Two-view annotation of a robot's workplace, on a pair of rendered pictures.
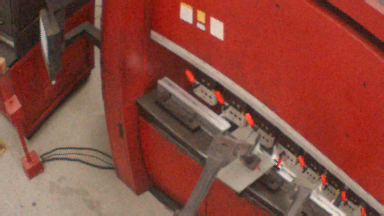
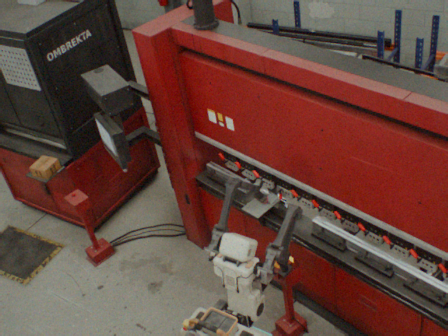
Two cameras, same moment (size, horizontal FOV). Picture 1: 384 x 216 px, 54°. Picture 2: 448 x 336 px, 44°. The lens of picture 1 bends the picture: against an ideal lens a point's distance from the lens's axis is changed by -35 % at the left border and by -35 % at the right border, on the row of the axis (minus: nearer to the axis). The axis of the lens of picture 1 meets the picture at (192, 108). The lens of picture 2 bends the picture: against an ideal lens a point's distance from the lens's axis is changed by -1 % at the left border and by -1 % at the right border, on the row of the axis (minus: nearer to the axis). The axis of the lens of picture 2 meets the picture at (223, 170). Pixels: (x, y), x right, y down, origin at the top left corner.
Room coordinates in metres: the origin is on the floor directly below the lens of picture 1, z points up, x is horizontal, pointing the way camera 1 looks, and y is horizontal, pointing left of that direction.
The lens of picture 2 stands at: (-1.67, -0.35, 3.93)
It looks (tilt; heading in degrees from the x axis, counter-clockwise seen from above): 37 degrees down; 6
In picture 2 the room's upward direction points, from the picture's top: 11 degrees counter-clockwise
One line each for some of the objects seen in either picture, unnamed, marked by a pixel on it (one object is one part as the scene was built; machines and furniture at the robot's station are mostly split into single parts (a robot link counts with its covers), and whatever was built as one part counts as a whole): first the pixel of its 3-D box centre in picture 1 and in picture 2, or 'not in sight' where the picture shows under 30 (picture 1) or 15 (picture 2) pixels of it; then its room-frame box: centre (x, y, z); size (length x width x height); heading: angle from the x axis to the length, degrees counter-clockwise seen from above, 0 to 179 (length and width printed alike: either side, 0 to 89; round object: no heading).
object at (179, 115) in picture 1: (177, 113); (220, 180); (2.19, 0.07, 0.89); 0.30 x 0.05 x 0.03; 43
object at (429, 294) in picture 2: not in sight; (425, 292); (0.72, -1.28, 0.89); 0.30 x 0.05 x 0.03; 43
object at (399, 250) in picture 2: not in sight; (401, 242); (0.92, -1.17, 1.18); 0.15 x 0.09 x 0.17; 43
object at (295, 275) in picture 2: not in sight; (284, 269); (1.19, -0.38, 0.75); 0.20 x 0.16 x 0.18; 36
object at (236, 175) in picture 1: (246, 170); (260, 204); (1.69, -0.26, 1.00); 0.26 x 0.18 x 0.01; 133
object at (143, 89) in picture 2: not in sight; (134, 94); (2.56, 0.71, 1.66); 0.40 x 0.24 x 0.07; 43
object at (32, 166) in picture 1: (21, 137); (88, 226); (2.35, 1.46, 0.41); 0.25 x 0.20 x 0.83; 133
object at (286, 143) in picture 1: (292, 146); (287, 185); (1.66, -0.49, 1.18); 0.15 x 0.09 x 0.17; 43
